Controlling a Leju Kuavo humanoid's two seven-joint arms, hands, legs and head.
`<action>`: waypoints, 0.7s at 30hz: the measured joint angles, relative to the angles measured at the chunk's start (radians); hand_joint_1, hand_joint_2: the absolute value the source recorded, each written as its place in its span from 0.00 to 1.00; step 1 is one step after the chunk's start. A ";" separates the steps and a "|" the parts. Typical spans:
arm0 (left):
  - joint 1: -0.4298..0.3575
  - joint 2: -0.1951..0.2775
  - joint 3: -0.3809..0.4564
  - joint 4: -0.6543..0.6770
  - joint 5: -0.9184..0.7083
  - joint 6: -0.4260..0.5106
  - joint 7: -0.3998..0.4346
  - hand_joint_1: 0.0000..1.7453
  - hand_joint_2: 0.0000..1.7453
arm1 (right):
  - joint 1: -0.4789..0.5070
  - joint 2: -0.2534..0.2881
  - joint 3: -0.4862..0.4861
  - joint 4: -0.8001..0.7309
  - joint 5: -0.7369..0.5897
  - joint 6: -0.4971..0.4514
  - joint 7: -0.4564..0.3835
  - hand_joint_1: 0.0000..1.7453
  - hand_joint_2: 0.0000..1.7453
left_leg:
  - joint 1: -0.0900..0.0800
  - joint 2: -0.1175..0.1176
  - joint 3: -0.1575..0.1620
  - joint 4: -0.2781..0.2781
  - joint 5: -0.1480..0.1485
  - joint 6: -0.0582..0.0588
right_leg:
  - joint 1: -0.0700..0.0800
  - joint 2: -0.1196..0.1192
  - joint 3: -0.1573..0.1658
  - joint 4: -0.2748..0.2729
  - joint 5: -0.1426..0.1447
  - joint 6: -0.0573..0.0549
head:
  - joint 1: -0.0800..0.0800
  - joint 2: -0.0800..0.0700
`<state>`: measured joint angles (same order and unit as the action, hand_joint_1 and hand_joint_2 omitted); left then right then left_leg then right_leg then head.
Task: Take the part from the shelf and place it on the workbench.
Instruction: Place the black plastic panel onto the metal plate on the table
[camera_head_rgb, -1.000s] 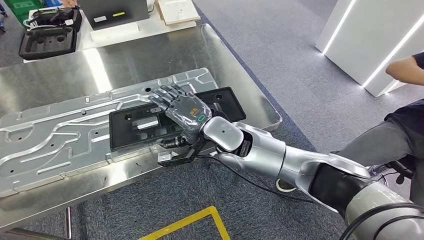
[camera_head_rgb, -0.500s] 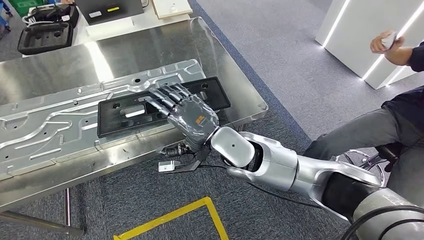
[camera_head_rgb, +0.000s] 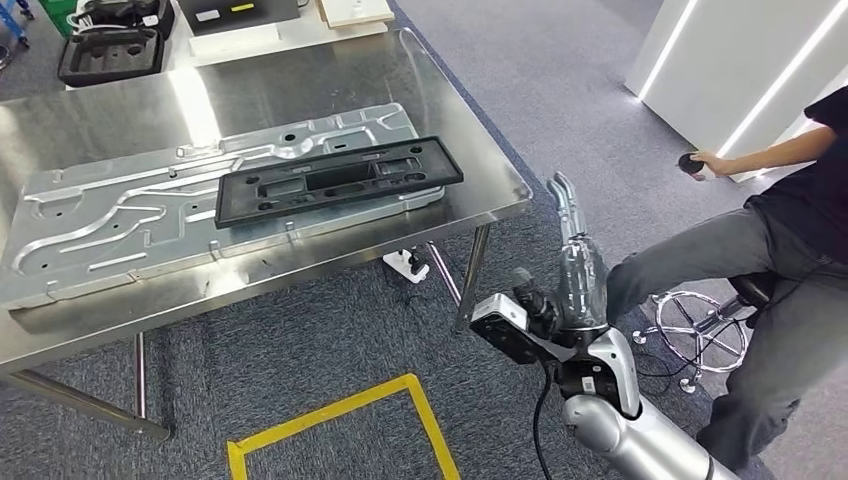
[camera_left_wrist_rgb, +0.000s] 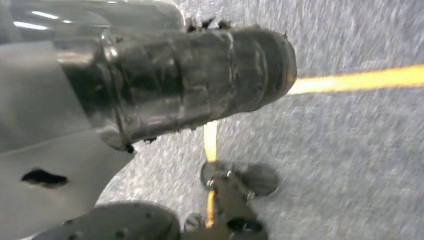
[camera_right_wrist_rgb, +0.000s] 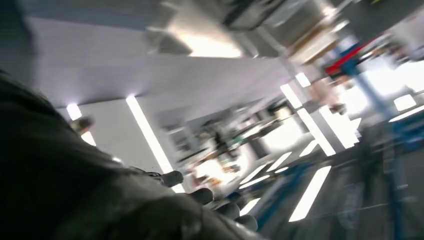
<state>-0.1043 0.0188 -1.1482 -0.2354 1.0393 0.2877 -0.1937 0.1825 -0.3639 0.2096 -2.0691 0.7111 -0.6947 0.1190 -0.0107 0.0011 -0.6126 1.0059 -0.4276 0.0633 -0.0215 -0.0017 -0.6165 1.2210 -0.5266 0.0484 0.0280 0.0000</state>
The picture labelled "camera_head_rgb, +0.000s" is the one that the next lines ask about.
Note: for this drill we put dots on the person's right hand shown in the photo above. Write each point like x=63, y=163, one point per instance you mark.
x=712, y=162

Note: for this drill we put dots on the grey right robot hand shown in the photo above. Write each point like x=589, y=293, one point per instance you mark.
x=583, y=285

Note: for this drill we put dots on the black plastic car part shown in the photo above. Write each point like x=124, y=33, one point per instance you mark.
x=338, y=182

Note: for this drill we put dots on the person's right forearm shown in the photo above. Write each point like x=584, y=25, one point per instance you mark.
x=782, y=149

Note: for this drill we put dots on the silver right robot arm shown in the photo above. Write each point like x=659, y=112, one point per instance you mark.
x=629, y=430

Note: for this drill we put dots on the steel workbench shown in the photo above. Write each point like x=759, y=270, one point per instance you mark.
x=331, y=79

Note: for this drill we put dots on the white lit pillar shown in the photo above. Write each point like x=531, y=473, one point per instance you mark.
x=729, y=66

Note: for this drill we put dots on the person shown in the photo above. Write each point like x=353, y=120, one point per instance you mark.
x=795, y=265

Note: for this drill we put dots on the black stool with chrome base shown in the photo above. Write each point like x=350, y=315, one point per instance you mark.
x=709, y=328

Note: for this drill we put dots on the white power strip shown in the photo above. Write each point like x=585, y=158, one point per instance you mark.
x=404, y=265

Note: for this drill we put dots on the beige board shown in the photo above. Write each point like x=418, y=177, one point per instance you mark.
x=354, y=10

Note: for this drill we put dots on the black box with labels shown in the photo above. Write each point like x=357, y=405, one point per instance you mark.
x=238, y=13

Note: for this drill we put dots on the stamped metal panel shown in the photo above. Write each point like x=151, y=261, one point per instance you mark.
x=119, y=218

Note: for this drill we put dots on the black foam tray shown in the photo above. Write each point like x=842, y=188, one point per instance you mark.
x=112, y=56

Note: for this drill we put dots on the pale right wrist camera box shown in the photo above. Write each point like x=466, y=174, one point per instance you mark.
x=503, y=324

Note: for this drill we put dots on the blue metal cart frame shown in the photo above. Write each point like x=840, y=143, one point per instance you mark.
x=13, y=20

